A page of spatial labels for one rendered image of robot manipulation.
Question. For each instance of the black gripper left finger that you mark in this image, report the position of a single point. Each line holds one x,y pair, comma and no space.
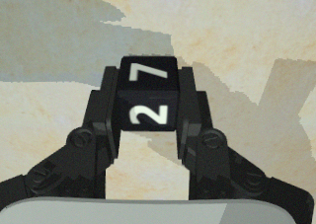
72,170

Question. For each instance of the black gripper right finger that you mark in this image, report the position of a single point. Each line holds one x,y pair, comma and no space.
219,172

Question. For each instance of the black number cube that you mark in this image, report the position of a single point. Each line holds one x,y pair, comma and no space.
148,93

